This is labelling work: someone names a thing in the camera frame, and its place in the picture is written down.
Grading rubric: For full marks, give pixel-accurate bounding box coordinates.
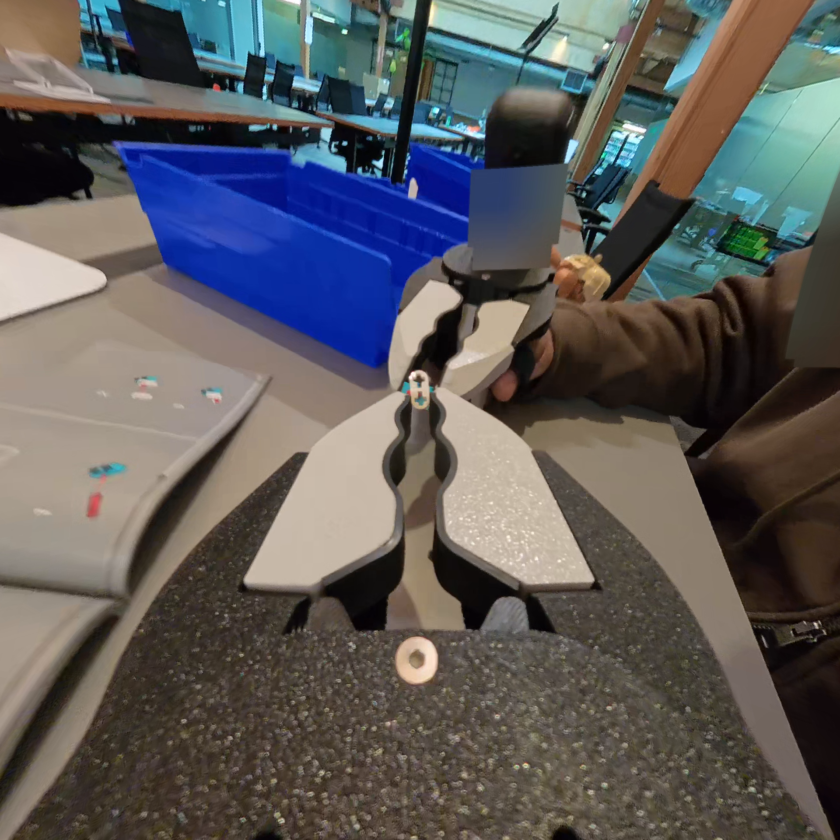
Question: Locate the person's right forearm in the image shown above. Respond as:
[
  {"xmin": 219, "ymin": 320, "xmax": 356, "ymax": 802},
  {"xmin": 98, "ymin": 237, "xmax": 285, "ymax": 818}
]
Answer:
[{"xmin": 548, "ymin": 252, "xmax": 815, "ymax": 421}]

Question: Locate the blue plastic bin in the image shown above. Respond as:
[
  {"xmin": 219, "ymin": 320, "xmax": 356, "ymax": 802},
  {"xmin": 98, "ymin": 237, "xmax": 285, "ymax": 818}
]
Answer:
[
  {"xmin": 115, "ymin": 141, "xmax": 472, "ymax": 368},
  {"xmin": 407, "ymin": 141, "xmax": 488, "ymax": 217}
]

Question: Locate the black pole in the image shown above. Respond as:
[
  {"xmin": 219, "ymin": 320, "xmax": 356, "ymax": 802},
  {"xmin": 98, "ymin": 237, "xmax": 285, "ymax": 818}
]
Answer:
[{"xmin": 389, "ymin": 0, "xmax": 435, "ymax": 186}]

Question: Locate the green-lit monitor screen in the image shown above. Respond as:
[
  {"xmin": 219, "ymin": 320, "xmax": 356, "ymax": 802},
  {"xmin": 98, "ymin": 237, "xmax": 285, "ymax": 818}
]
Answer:
[{"xmin": 715, "ymin": 220, "xmax": 777, "ymax": 265}]

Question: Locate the person's right hand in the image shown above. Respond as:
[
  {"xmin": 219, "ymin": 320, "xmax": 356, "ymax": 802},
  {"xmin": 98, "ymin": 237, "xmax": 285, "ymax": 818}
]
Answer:
[{"xmin": 491, "ymin": 328, "xmax": 559, "ymax": 403}]

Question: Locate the white flat base plate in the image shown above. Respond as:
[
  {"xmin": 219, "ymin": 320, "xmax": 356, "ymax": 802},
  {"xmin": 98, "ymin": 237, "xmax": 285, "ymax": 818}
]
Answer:
[{"xmin": 0, "ymin": 233, "xmax": 108, "ymax": 322}]

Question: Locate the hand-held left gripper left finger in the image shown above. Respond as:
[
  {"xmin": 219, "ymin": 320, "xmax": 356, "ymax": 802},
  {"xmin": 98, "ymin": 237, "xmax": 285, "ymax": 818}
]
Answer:
[{"xmin": 243, "ymin": 392, "xmax": 406, "ymax": 598}]

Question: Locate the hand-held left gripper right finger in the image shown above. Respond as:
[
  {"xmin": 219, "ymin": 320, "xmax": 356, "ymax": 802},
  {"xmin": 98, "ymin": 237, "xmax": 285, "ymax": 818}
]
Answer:
[{"xmin": 432, "ymin": 388, "xmax": 597, "ymax": 595}]

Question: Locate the wooden column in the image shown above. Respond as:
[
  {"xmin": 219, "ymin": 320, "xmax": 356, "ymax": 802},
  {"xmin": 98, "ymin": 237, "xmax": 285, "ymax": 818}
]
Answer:
[{"xmin": 610, "ymin": 0, "xmax": 815, "ymax": 303}]

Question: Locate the clear plastic bag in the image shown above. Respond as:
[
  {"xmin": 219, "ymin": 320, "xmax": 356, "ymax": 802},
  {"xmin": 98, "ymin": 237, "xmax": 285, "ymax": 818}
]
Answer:
[{"xmin": 0, "ymin": 46, "xmax": 111, "ymax": 106}]

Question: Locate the grey instruction booklet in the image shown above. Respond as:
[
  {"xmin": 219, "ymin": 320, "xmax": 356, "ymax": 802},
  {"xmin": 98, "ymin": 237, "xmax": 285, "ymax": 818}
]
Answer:
[{"xmin": 0, "ymin": 341, "xmax": 271, "ymax": 769}]

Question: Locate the long wooden-edged desk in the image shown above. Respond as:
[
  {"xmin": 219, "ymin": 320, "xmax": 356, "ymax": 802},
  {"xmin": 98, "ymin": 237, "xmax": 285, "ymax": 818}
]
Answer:
[
  {"xmin": 0, "ymin": 66, "xmax": 334, "ymax": 132},
  {"xmin": 318, "ymin": 112, "xmax": 463, "ymax": 173}
]

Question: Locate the white toy connector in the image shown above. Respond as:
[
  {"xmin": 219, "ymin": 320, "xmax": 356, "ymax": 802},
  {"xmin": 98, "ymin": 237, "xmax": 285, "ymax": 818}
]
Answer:
[{"xmin": 407, "ymin": 371, "xmax": 433, "ymax": 454}]

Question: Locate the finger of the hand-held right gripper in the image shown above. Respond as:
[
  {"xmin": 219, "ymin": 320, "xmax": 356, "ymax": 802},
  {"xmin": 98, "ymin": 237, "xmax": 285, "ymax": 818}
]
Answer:
[
  {"xmin": 440, "ymin": 297, "xmax": 536, "ymax": 403},
  {"xmin": 387, "ymin": 282, "xmax": 466, "ymax": 395}
]

